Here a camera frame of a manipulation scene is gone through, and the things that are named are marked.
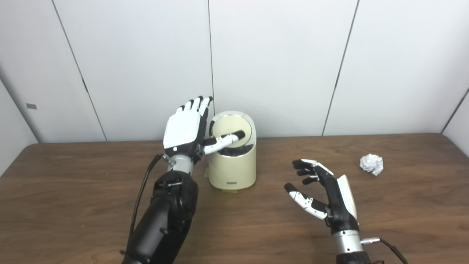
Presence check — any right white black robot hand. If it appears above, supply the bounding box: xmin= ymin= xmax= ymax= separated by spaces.
xmin=284 ymin=159 xmax=360 ymax=235

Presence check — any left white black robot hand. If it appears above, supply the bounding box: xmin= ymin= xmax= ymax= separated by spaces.
xmin=163 ymin=96 xmax=247 ymax=164

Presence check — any cream round bin lid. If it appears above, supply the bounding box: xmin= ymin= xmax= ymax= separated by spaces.
xmin=212 ymin=115 xmax=252 ymax=149

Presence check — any white paper ball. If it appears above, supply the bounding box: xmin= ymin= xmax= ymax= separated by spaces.
xmin=359 ymin=154 xmax=384 ymax=176

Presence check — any cream-colored bin body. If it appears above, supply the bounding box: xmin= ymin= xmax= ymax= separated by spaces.
xmin=208 ymin=111 xmax=257 ymax=191

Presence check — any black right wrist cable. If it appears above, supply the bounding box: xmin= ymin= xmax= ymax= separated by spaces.
xmin=361 ymin=237 xmax=409 ymax=264

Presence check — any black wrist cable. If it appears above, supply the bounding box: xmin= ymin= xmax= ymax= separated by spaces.
xmin=128 ymin=154 xmax=172 ymax=239
xmin=361 ymin=237 xmax=409 ymax=264

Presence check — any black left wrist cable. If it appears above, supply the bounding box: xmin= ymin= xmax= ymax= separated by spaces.
xmin=128 ymin=154 xmax=172 ymax=239

